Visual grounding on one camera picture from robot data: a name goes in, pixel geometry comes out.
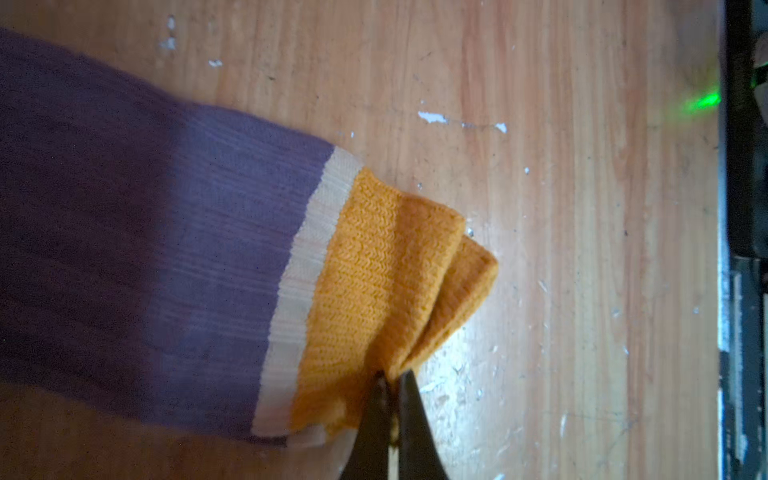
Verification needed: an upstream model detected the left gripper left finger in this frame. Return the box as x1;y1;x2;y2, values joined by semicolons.
340;372;392;480

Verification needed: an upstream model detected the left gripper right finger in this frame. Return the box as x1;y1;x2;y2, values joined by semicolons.
397;370;448;480

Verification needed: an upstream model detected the purple sock with yellow cuff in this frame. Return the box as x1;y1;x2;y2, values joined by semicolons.
1;30;498;446

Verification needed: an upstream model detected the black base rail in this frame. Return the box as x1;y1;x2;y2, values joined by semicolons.
718;1;767;479

